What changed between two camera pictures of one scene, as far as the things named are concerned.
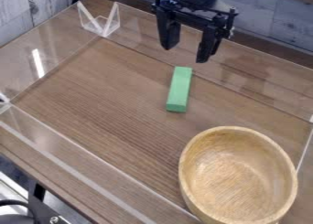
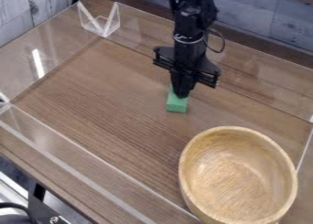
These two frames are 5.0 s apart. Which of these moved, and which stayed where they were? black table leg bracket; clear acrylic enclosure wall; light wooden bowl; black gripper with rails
Moved: black gripper with rails
Stayed: clear acrylic enclosure wall; black table leg bracket; light wooden bowl
